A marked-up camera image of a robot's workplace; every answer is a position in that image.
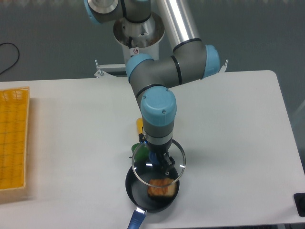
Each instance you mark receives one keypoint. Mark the black pot with blue handle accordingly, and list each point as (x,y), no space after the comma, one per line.
(145,199)

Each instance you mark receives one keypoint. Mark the orange toy bread loaf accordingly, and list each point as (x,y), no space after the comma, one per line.
(162,188)

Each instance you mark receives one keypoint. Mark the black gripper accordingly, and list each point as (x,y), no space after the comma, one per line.
(158,148)

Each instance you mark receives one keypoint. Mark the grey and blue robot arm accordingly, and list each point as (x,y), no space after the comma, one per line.
(164,51)

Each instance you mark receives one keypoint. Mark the yellow toy bell pepper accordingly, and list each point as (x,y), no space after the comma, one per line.
(139,126)

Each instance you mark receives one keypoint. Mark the black device at table edge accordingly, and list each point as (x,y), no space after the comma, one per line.
(300,203)

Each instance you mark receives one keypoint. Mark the green toy bell pepper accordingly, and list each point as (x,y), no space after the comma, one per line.
(142,154)

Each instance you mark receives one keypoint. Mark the yellow plastic basket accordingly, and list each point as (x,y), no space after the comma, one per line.
(14,115)

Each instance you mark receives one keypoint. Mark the glass pot lid blue knob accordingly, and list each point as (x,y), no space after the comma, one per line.
(158,169)

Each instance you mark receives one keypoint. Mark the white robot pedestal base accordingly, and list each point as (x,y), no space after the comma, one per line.
(144,36)

